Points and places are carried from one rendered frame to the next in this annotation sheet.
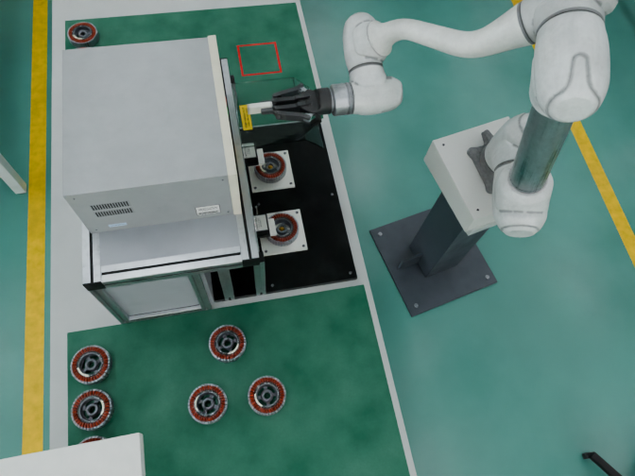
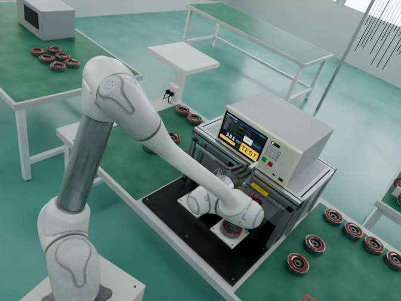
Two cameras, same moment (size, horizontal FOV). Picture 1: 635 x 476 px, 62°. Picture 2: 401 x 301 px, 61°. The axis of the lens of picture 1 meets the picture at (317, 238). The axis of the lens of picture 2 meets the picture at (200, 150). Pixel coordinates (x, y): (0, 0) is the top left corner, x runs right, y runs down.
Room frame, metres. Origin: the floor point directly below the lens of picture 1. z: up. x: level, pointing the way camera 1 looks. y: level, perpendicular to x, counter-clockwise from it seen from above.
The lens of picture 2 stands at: (1.77, -0.73, 2.11)
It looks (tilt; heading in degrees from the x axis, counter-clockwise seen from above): 36 degrees down; 143
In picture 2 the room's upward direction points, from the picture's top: 17 degrees clockwise
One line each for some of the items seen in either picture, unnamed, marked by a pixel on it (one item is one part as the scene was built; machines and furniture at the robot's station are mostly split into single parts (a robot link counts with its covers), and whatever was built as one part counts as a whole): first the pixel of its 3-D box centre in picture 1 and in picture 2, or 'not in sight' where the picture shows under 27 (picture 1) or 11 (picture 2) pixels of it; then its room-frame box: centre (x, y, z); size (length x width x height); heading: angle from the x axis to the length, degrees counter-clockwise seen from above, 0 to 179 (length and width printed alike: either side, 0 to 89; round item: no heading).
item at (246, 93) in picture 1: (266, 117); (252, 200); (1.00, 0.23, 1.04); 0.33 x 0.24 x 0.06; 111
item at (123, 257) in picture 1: (163, 162); (264, 151); (0.74, 0.46, 1.09); 0.68 x 0.44 x 0.05; 21
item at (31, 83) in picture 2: not in sight; (30, 77); (-1.44, -0.49, 0.37); 1.85 x 1.10 x 0.75; 21
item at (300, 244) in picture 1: (282, 231); (196, 202); (0.74, 0.12, 0.78); 0.15 x 0.15 x 0.01; 21
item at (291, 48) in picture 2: not in sight; (249, 52); (-2.16, 2.61, 0.37); 2.10 x 0.90 x 0.75; 21
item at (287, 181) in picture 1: (270, 171); (230, 231); (0.96, 0.21, 0.78); 0.15 x 0.15 x 0.01; 21
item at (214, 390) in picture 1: (208, 403); (172, 138); (0.15, 0.23, 0.77); 0.11 x 0.11 x 0.04
